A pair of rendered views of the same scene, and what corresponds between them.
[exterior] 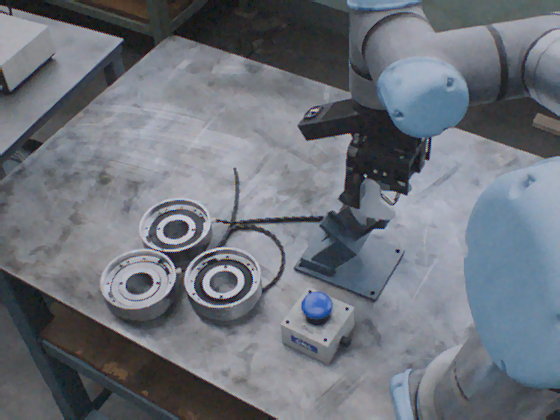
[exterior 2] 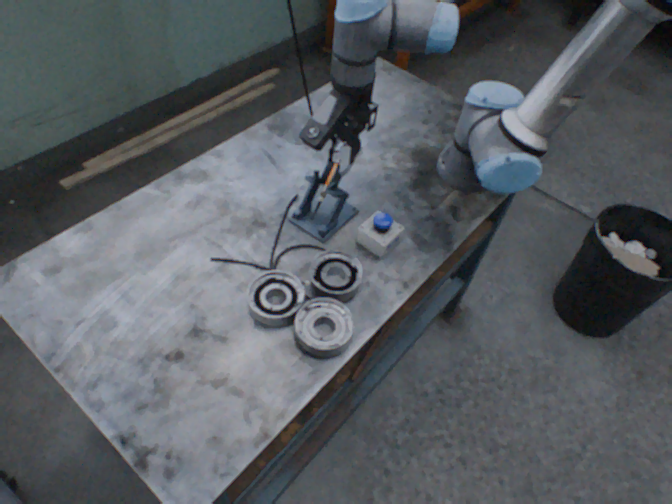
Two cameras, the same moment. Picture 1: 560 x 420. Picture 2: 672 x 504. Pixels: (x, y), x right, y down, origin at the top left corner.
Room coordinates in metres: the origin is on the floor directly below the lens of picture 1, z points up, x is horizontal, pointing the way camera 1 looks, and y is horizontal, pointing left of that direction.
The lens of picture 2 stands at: (0.74, 0.66, 1.61)
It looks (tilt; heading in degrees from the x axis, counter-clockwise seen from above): 50 degrees down; 268
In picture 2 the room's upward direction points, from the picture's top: 8 degrees clockwise
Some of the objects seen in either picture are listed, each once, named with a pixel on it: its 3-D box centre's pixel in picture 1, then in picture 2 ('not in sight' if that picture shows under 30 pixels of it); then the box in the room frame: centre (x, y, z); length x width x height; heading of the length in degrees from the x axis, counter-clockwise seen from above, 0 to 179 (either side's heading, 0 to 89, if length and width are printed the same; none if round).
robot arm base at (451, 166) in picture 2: not in sight; (472, 155); (0.41, -0.30, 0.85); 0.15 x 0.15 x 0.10
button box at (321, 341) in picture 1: (321, 326); (381, 232); (0.62, -0.04, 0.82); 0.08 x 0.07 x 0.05; 53
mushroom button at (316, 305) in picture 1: (317, 313); (381, 226); (0.63, -0.04, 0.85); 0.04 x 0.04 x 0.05
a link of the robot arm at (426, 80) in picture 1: (431, 74); (418, 22); (0.63, -0.16, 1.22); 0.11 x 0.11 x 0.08; 6
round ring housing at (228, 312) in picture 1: (224, 285); (335, 276); (0.71, 0.08, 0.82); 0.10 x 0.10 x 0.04
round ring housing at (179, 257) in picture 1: (176, 233); (276, 299); (0.82, 0.15, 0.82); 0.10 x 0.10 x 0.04
